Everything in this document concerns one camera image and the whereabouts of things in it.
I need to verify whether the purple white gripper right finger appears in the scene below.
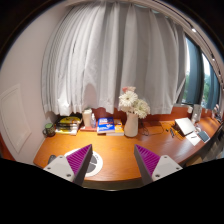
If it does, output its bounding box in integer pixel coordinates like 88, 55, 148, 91
134, 145, 182, 185

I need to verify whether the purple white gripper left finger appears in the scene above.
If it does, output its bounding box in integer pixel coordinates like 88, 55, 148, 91
44, 145, 93, 186

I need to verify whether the round white mouse pad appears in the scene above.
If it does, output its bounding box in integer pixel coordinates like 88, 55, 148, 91
63, 147, 104, 178

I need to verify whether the dark computer mouse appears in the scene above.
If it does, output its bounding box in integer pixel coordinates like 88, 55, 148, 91
48, 155, 56, 164

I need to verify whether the stack of dark books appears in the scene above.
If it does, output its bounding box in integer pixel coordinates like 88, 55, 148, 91
55, 116, 82, 135

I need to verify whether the green mug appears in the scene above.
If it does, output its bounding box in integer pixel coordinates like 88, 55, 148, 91
42, 123, 56, 137

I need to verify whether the white ceramic vase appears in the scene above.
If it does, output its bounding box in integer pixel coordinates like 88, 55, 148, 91
124, 113, 138, 137

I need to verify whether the small clear bottle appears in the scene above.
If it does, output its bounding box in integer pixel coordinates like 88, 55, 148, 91
91, 113, 96, 128

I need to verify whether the orange book under blue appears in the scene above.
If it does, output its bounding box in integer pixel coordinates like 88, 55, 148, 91
107, 119, 124, 136

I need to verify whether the white paper sheet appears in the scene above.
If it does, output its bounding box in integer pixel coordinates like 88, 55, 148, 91
186, 132, 201, 146

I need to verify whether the silver laptop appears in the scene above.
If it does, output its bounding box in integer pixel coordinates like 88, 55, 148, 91
175, 118, 195, 136

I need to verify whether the white tablet device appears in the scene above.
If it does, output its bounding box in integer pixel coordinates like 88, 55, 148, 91
198, 131, 210, 143

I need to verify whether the white pink flower bouquet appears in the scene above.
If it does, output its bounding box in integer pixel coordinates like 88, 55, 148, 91
119, 86, 150, 119

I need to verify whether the white curtain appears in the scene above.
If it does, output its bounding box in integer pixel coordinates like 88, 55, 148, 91
42, 2, 186, 115

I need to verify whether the black cable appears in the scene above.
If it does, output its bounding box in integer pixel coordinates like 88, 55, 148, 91
138, 120, 174, 137

